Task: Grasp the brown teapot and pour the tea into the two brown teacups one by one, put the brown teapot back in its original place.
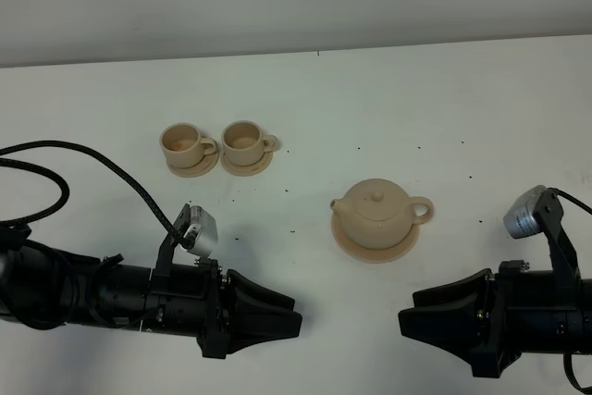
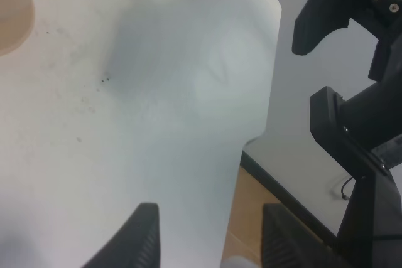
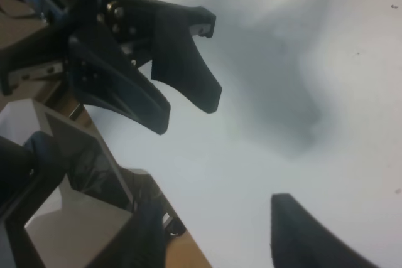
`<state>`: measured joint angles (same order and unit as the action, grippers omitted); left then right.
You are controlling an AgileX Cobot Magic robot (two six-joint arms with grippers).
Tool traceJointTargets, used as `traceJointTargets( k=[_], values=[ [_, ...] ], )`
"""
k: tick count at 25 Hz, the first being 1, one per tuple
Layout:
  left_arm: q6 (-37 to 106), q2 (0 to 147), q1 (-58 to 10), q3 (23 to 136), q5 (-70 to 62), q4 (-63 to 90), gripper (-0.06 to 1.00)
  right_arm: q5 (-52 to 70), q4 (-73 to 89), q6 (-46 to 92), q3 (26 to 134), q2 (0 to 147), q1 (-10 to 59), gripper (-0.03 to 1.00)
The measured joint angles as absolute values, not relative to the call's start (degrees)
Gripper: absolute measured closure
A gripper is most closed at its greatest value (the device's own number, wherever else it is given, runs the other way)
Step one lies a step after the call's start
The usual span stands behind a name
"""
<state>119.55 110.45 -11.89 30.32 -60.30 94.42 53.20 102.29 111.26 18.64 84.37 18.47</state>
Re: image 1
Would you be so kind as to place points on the beige teacup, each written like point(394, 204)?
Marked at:
point(245, 143)
point(184, 146)

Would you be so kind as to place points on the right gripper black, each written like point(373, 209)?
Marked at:
point(528, 316)

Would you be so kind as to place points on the beige teapot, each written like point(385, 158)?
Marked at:
point(377, 213)

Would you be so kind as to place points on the left beige cup saucer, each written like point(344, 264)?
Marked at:
point(200, 169)

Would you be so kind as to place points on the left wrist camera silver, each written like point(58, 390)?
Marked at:
point(201, 235)

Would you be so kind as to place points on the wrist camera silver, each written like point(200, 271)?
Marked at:
point(519, 221)
point(201, 235)

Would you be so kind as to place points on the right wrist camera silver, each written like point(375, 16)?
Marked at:
point(519, 221)

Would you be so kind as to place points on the right beige teacup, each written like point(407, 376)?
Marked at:
point(245, 143)

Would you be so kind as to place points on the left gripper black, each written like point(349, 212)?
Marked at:
point(188, 302)

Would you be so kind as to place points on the large beige teapot saucer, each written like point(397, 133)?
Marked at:
point(372, 256)

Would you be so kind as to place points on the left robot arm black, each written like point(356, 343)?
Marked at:
point(44, 288)

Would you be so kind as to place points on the right beige cup saucer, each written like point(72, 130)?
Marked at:
point(246, 171)

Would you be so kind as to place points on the beige cup saucer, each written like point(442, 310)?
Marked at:
point(200, 169)
point(246, 171)

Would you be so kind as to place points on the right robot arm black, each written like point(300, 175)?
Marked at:
point(579, 316)

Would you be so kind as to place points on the left beige teacup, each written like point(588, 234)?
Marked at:
point(184, 146)

